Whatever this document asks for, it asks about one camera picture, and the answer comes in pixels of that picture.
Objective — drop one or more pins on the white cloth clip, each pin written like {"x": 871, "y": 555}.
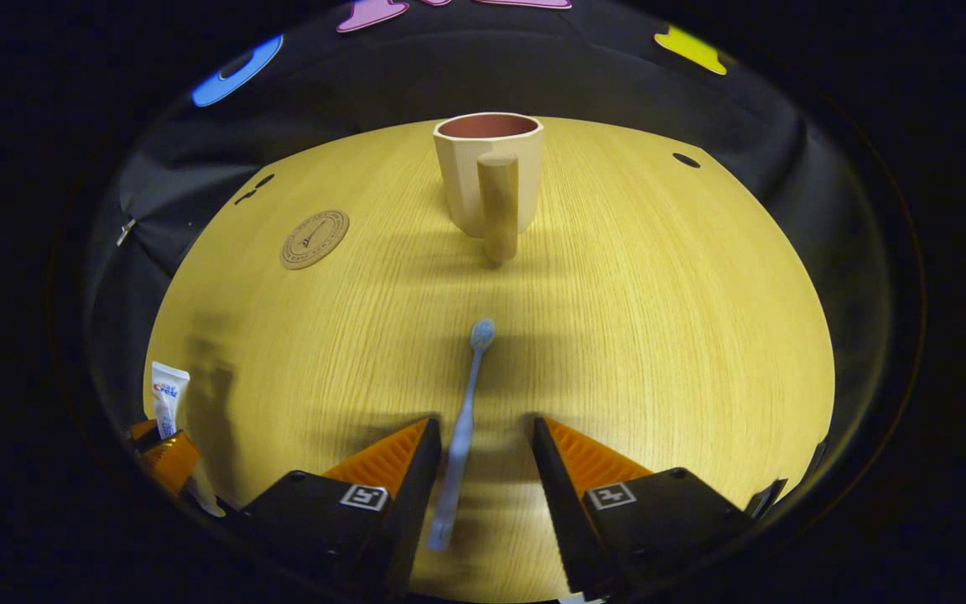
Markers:
{"x": 126, "y": 232}

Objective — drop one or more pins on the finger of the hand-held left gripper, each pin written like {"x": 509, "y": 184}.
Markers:
{"x": 142, "y": 432}
{"x": 173, "y": 461}

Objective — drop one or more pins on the beige cup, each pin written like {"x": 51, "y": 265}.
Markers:
{"x": 462, "y": 176}

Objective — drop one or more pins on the wooden desktop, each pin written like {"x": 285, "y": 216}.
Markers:
{"x": 659, "y": 335}

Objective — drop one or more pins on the light blue toothbrush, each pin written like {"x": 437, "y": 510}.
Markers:
{"x": 459, "y": 436}

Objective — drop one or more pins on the white toothpaste tube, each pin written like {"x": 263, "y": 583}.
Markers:
{"x": 168, "y": 390}

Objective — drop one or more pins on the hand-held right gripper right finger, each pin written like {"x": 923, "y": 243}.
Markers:
{"x": 558, "y": 503}

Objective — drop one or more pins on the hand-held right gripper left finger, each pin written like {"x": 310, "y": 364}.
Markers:
{"x": 412, "y": 503}

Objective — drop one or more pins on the round cork coaster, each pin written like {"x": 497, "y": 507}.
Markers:
{"x": 314, "y": 240}

